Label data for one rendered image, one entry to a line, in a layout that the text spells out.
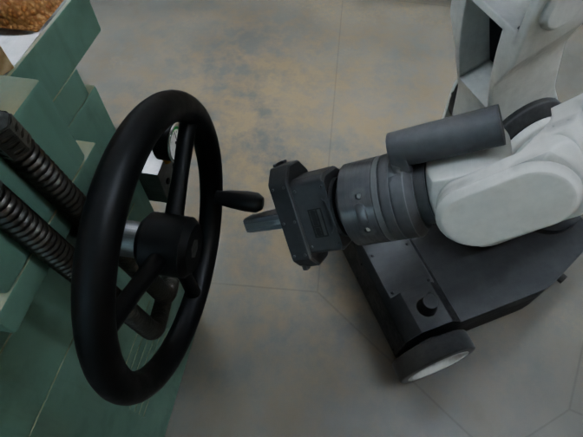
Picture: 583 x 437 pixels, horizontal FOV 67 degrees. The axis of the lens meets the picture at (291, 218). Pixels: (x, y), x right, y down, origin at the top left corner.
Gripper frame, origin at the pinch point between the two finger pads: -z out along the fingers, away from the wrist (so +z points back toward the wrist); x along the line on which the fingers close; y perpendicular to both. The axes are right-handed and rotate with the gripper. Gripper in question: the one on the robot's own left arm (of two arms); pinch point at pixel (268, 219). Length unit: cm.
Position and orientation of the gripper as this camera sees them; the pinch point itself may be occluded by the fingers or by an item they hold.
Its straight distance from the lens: 51.8
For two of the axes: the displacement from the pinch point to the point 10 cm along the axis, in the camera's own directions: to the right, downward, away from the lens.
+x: -3.0, -9.3, -2.2
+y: -4.3, 3.4, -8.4
